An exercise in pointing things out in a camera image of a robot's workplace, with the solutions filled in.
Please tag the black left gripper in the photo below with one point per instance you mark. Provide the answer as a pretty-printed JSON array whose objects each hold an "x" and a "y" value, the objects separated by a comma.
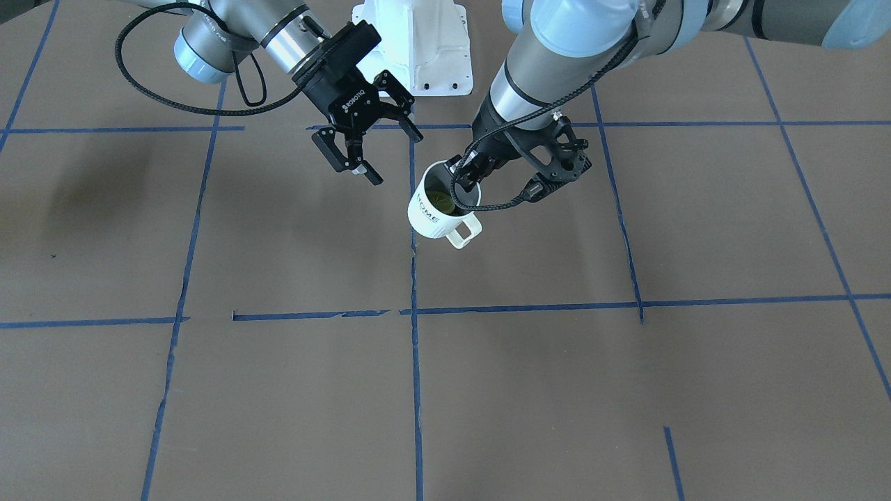
[{"x": 492, "y": 145}]

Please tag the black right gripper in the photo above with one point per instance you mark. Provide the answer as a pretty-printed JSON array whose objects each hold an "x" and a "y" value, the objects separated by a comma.
[{"x": 346, "y": 104}]

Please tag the yellow green lemon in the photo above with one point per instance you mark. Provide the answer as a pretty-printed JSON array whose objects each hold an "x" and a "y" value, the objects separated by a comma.
[{"x": 441, "y": 202}]

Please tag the white ribbed HOME mug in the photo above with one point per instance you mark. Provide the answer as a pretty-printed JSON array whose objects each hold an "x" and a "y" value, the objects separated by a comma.
[{"x": 434, "y": 213}]

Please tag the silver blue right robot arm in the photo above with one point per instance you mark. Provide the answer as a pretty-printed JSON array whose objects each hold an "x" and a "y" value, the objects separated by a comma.
[{"x": 219, "y": 35}]

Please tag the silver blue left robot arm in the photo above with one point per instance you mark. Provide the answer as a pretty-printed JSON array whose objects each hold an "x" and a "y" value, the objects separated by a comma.
[{"x": 563, "y": 47}]

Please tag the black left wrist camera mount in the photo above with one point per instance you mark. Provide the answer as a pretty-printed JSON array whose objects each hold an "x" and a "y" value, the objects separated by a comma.
[{"x": 557, "y": 154}]

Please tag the white pedestal base plate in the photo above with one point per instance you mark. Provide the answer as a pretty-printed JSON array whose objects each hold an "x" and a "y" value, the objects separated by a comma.
[{"x": 425, "y": 45}]

